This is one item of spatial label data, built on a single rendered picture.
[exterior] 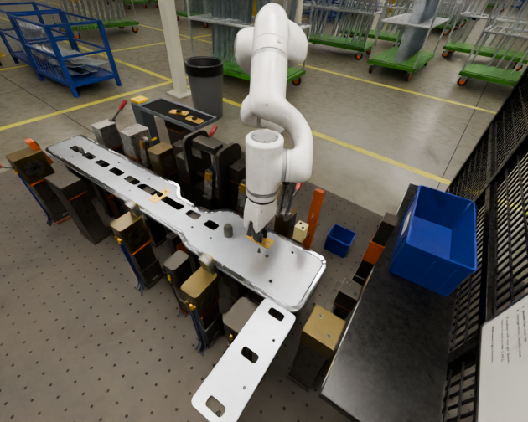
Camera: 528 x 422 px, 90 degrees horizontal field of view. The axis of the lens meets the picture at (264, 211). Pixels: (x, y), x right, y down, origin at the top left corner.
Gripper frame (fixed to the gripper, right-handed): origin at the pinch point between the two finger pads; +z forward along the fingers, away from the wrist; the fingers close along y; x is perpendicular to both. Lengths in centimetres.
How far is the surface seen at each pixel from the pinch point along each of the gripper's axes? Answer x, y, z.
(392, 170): 17, -253, 109
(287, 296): 15.1, 8.4, 8.7
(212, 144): -33.7, -18.1, -10.2
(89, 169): -84, 6, 8
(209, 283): -3.2, 19.5, 4.2
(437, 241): 47, -36, 6
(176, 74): -336, -260, 74
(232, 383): 15.6, 33.3, 8.7
